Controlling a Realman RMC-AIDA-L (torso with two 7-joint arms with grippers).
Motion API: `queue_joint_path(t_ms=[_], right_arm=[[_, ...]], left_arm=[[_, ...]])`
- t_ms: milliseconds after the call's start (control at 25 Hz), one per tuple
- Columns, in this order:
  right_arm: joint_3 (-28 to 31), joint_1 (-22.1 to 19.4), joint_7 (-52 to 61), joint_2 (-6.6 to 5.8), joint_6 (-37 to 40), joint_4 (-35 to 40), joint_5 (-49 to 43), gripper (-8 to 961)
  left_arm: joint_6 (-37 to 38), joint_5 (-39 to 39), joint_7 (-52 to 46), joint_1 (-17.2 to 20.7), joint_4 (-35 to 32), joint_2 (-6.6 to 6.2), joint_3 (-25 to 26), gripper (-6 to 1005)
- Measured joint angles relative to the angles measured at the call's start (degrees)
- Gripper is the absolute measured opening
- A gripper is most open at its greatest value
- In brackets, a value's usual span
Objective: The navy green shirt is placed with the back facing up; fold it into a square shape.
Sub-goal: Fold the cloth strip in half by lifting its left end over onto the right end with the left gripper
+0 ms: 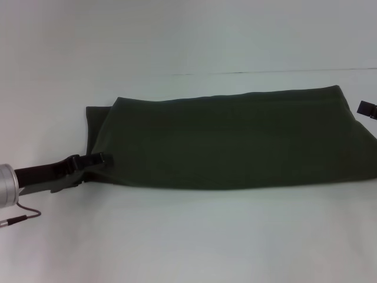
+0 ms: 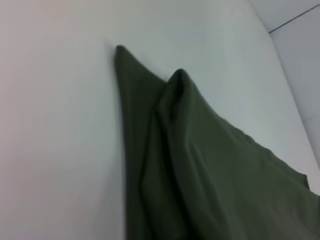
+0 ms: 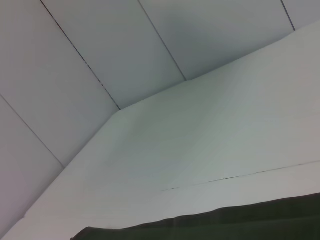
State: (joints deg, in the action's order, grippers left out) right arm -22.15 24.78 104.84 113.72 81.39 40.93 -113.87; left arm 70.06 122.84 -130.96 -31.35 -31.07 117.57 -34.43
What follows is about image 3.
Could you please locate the dark green shirt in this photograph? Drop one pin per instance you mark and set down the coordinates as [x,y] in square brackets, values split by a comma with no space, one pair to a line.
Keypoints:
[212,220]

